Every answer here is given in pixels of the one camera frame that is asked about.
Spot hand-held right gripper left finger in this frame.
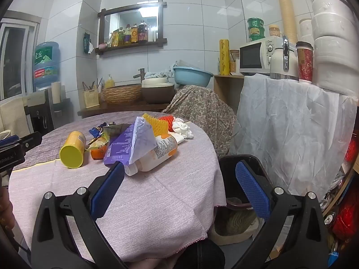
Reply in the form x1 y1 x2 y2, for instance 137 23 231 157
31 161 132 269

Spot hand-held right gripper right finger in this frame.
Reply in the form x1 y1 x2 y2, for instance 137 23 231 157
235 160 328 269

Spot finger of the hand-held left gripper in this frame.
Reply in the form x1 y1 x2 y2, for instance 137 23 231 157
0 135 20 148
16 131 43 150

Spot dark brown bin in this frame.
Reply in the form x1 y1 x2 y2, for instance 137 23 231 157
218 154 277 212

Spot orange fruit peel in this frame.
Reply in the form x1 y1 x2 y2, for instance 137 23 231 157
90 143 109 160

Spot yellow cylindrical can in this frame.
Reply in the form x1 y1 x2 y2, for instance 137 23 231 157
59 131 87 169

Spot purple and white pouch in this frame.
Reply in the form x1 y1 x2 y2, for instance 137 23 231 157
104 117 158 166

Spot yellow green wrapper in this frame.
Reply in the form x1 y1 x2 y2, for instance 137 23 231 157
86 133 109 150

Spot white bottle orange label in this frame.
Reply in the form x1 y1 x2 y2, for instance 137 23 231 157
123 134 178 176

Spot yellow foam fruit net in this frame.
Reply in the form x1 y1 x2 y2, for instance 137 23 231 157
142 113 169 138

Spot white tissue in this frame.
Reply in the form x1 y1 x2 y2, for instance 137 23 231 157
175 123 195 144
171 117 187 131

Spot person's left hand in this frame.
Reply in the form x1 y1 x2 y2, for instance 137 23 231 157
0 186 15 230

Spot grey purple table mat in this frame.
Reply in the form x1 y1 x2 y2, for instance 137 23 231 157
13 111 174 171

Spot water dispenser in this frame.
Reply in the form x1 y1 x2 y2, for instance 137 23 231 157
24 88 55 135

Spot black rack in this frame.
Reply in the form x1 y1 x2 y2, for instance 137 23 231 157
53 98 72 126

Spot beige paper roll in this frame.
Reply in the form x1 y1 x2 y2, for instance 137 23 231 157
51 81 61 104

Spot blue snack bag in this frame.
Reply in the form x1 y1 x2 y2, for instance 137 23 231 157
89 122 117 138

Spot white crinkled sheet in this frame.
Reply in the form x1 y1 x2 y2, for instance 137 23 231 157
230 73 359 202

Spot beige utensil holder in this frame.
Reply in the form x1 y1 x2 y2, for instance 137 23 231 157
83 88 101 109

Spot blue water jug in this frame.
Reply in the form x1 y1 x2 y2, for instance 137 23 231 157
33 41 60 89

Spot person's dark trouser leg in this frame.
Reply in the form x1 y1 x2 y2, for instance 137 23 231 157
168 239 226 269

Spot white framed window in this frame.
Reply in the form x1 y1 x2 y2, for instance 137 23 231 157
0 18 39 101

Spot bunch of chopsticks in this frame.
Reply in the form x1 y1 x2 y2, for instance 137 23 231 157
82 79 103 91

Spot dark wooden counter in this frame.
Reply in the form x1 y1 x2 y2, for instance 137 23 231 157
77 101 171 118

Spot red foam fruit net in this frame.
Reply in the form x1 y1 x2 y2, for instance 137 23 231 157
160 115 176 132

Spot floral cloth cover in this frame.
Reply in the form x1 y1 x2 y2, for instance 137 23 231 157
163 85 239 157

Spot wicker basket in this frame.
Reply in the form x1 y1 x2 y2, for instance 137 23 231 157
101 84 142 105

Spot red mesh bag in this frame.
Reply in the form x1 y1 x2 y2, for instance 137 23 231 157
332 196 359 241

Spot wooden cabinet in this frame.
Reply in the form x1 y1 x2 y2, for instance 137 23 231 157
213 74 245 113

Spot brown ceramic pot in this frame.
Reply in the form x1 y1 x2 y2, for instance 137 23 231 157
141 81 176 104

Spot green tissue packet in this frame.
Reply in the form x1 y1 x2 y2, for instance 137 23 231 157
83 33 94 54

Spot cream round lid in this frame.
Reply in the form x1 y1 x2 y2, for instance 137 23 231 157
142 77 169 88

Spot glass jar wooden lid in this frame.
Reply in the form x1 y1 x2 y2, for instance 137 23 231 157
229 50 240 75

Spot light blue plastic basin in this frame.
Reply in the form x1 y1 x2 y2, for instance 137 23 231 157
173 66 214 87

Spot grey white towel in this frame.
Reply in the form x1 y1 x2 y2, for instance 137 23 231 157
144 60 180 80

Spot white microwave oven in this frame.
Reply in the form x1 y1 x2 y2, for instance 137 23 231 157
239 35 284 76

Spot yellow patterned roll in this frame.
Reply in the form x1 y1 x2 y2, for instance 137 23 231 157
219 39 231 76

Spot red paper cup dark lid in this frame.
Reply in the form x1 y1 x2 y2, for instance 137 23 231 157
296 41 314 85

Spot row of bottles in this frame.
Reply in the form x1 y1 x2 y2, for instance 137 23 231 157
108 20 158 48

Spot green instant noodle bowl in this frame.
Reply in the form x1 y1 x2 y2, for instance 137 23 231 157
248 27 265 41
247 17 265 29

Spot wooden framed mirror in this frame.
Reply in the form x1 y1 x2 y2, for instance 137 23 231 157
95 0 168 55

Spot stack of white paper rolls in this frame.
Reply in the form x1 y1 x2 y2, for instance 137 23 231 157
299 0 359 96

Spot stack of beige paper cups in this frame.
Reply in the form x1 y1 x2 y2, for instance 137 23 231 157
275 0 298 44

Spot white kettle chrome handle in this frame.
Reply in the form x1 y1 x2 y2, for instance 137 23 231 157
269 36 299 82

